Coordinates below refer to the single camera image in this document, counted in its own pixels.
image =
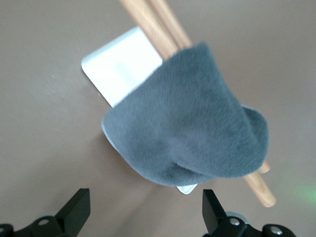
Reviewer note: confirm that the grey microfibre towel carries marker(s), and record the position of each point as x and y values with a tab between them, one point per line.
187	118

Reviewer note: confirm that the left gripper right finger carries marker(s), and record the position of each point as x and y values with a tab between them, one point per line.
222	224

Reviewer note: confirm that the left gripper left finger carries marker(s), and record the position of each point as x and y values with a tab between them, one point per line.
66	219

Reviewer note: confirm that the brown table cover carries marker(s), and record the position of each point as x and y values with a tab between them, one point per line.
37	98

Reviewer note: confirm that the wooden rack bar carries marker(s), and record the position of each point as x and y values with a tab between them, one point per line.
148	27
172	27

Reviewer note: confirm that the white rack base plate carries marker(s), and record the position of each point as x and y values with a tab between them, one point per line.
118	66

